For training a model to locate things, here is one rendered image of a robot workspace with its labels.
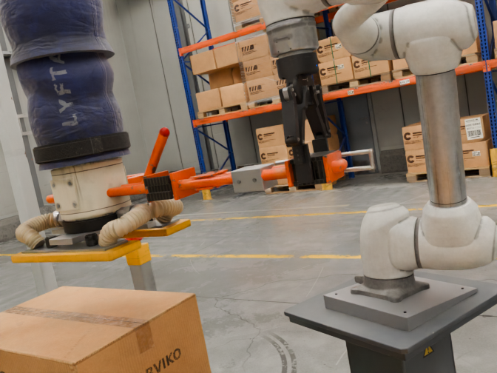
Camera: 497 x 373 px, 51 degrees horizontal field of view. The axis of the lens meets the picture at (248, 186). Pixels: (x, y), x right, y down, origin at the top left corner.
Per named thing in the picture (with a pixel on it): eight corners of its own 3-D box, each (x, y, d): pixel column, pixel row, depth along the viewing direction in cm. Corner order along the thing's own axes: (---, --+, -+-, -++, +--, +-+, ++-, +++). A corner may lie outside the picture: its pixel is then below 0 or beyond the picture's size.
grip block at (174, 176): (145, 203, 113) (139, 177, 113) (172, 194, 122) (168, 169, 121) (174, 200, 109) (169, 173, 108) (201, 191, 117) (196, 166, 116)
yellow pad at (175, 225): (72, 240, 142) (68, 223, 142) (99, 231, 151) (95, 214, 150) (167, 236, 124) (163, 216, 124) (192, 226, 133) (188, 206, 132)
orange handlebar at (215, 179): (17, 210, 139) (14, 197, 139) (100, 187, 165) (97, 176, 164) (342, 177, 91) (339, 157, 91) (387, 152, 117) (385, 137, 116)
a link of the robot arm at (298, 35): (256, 28, 93) (262, 61, 93) (302, 15, 88) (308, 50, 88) (279, 31, 100) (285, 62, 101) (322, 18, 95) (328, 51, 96)
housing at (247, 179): (233, 194, 103) (228, 172, 102) (250, 186, 109) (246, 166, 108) (263, 191, 99) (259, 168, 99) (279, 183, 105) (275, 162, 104)
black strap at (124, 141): (15, 168, 123) (12, 152, 122) (89, 154, 143) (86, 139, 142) (80, 157, 111) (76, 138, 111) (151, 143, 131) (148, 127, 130)
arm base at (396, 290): (373, 277, 179) (373, 261, 179) (431, 287, 162) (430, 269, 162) (339, 291, 168) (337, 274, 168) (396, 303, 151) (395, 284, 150)
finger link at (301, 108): (310, 86, 94) (306, 83, 93) (308, 145, 91) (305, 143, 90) (291, 91, 96) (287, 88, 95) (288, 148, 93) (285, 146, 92)
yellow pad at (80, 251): (11, 263, 126) (7, 243, 125) (45, 251, 135) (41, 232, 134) (110, 262, 108) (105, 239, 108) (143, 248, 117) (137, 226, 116)
